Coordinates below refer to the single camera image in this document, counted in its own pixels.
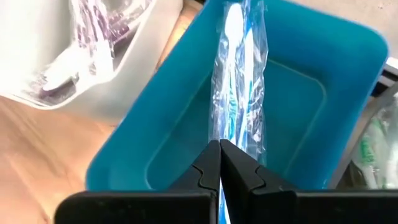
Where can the green toothbrush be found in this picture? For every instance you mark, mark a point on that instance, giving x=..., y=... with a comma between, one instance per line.
x=370, y=149

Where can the clear translucent plastic bin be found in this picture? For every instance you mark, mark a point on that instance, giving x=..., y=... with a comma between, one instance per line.
x=345, y=155

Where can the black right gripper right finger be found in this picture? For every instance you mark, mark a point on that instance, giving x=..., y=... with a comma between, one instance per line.
x=295, y=208

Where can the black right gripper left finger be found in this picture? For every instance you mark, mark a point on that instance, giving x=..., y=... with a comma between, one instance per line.
x=155, y=208

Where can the blue plastic bin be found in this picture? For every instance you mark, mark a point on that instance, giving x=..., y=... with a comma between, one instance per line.
x=155, y=124

